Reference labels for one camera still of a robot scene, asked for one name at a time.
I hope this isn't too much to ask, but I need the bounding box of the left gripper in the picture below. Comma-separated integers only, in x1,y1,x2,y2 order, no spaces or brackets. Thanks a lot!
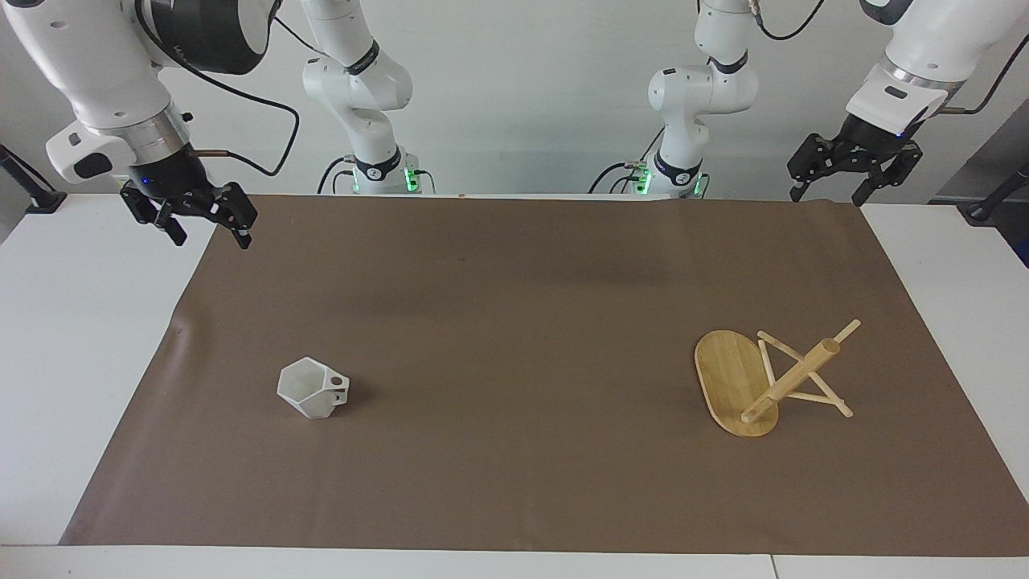
786,113,924,208

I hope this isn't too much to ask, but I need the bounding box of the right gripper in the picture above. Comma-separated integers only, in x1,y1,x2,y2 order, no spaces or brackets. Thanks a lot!
120,150,259,251

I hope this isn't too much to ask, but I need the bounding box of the white faceted cup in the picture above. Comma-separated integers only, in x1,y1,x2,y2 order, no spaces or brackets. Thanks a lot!
277,357,352,421

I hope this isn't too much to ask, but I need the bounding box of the wooden cup rack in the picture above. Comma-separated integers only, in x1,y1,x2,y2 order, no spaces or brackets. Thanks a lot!
693,318,863,439

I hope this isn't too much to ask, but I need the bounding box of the black stand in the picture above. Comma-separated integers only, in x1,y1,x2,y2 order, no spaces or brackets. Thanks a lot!
0,143,68,215
963,163,1029,228

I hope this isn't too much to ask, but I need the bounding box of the black cable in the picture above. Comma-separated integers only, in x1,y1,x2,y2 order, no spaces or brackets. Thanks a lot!
317,155,356,195
749,0,827,43
133,0,301,179
588,127,666,195
939,31,1029,116
272,14,329,60

